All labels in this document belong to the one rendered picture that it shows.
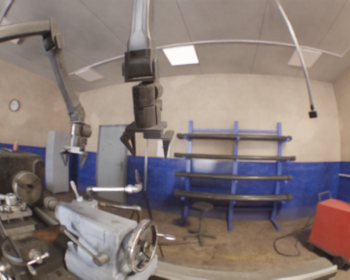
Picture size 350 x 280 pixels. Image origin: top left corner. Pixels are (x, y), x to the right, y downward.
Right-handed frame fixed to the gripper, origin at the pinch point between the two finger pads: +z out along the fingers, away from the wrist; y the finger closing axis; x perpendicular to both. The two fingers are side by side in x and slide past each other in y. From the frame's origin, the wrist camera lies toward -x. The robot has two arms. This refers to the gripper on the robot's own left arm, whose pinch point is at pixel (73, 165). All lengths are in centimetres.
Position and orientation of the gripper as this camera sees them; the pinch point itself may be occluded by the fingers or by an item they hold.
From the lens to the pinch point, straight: 82.0
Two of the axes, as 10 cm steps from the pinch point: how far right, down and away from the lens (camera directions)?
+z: -0.5, 9.9, -0.9
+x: 1.2, -0.8, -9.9
